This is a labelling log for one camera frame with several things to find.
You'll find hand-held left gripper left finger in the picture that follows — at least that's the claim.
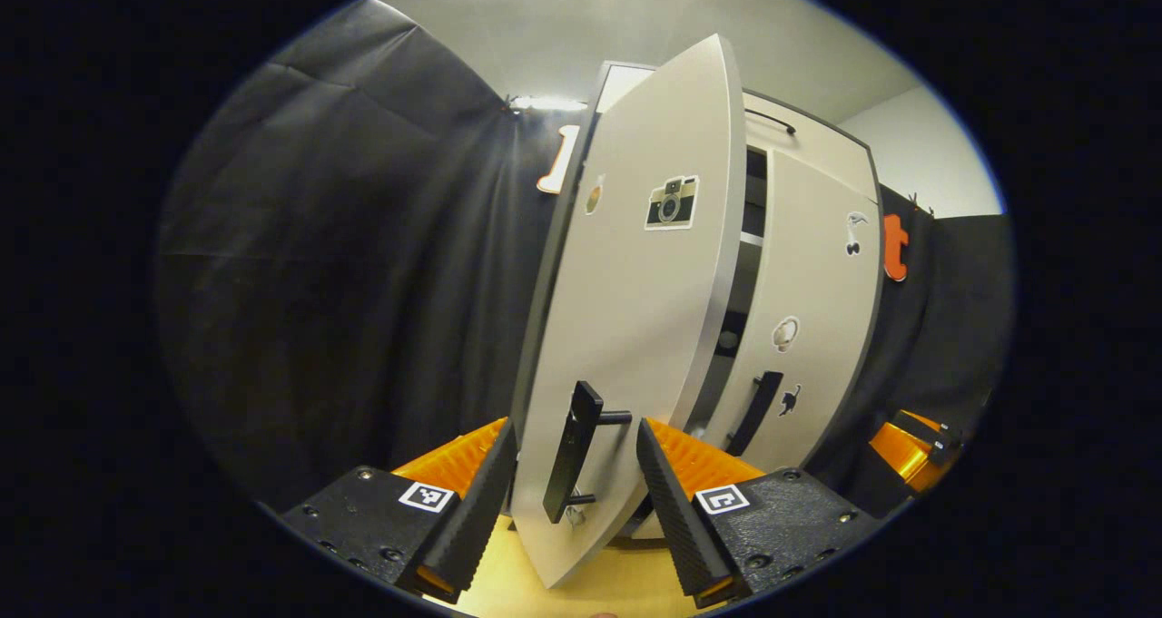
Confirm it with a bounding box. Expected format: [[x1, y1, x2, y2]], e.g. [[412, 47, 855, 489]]
[[281, 416, 519, 604]]

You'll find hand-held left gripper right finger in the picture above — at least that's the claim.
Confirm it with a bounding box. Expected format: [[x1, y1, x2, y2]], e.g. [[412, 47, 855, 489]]
[[635, 417, 882, 609]]

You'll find white cabinet door cat sticker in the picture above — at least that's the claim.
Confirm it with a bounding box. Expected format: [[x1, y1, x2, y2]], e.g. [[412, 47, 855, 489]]
[[697, 146, 884, 476]]

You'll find white cabinet door camera sticker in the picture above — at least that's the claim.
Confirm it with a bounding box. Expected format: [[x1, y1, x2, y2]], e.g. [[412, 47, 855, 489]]
[[507, 34, 748, 591]]

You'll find white shoe cabinet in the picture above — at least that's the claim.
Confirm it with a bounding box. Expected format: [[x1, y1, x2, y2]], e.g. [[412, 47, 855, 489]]
[[507, 34, 887, 592]]

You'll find white cabinet drawer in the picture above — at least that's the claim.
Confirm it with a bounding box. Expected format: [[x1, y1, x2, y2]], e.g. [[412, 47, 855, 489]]
[[739, 91, 878, 203]]

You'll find black door handle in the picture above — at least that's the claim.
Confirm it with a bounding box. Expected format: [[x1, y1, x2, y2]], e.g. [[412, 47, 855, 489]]
[[542, 379, 634, 525], [724, 369, 785, 458]]

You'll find black drawer handle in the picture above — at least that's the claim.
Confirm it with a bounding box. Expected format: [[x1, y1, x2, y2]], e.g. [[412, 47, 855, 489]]
[[743, 107, 799, 137]]

